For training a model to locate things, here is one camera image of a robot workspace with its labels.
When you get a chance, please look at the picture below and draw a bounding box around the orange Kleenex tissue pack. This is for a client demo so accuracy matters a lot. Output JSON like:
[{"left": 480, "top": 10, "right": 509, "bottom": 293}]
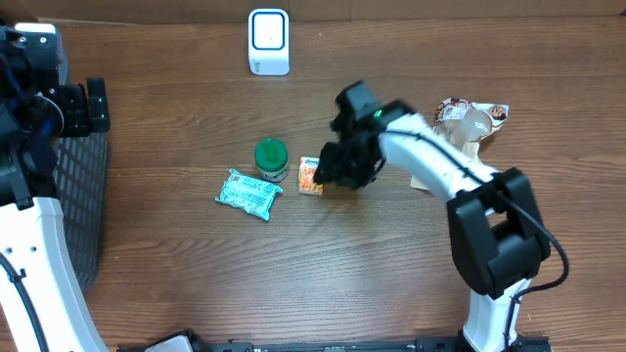
[{"left": 298, "top": 156, "right": 324, "bottom": 196}]

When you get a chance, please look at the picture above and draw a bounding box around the green lid jar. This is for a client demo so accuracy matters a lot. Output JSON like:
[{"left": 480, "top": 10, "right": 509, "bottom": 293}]
[{"left": 254, "top": 139, "right": 289, "bottom": 183}]

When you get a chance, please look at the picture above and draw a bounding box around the beige PanTree snack bag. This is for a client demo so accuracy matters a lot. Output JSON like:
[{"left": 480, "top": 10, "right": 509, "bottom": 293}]
[{"left": 379, "top": 98, "right": 509, "bottom": 201}]

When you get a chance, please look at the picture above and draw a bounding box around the teal wet wipes pack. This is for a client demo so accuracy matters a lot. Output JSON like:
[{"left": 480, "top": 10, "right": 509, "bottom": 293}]
[{"left": 215, "top": 168, "right": 283, "bottom": 221}]

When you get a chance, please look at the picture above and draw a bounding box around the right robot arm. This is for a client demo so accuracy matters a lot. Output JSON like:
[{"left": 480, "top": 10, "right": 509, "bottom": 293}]
[{"left": 314, "top": 81, "right": 551, "bottom": 351}]

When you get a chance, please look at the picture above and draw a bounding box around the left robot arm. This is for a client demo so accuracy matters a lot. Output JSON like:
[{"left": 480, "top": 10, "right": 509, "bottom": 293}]
[{"left": 1, "top": 22, "right": 111, "bottom": 351}]

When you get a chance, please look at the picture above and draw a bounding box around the white barcode scanner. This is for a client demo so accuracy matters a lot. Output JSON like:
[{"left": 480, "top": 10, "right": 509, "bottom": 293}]
[{"left": 247, "top": 8, "right": 290, "bottom": 76}]

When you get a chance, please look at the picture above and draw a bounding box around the grey plastic shopping basket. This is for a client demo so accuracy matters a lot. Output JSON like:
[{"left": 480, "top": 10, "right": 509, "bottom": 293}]
[{"left": 48, "top": 35, "right": 111, "bottom": 292}]

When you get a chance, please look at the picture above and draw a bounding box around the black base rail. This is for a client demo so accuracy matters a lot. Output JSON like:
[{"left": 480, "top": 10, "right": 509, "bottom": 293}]
[{"left": 116, "top": 330, "right": 554, "bottom": 352}]

